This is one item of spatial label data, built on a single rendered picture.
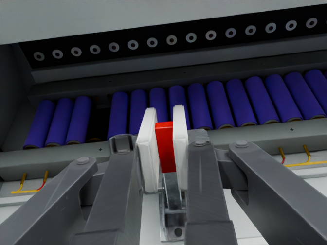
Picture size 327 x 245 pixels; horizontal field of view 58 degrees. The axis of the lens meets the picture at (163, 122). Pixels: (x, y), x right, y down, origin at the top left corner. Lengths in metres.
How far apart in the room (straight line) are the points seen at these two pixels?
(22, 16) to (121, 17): 0.05
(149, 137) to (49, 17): 0.09
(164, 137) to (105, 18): 0.08
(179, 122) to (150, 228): 0.10
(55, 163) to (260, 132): 0.18
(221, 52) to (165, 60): 0.06
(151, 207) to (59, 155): 0.09
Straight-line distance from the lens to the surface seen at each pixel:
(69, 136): 0.29
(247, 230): 0.24
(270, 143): 0.26
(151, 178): 0.15
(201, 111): 0.28
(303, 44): 0.36
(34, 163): 0.28
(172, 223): 0.24
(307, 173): 0.27
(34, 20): 0.18
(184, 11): 0.17
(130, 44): 0.32
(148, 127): 0.17
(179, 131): 0.15
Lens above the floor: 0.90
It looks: 24 degrees down
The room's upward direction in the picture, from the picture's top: 8 degrees counter-clockwise
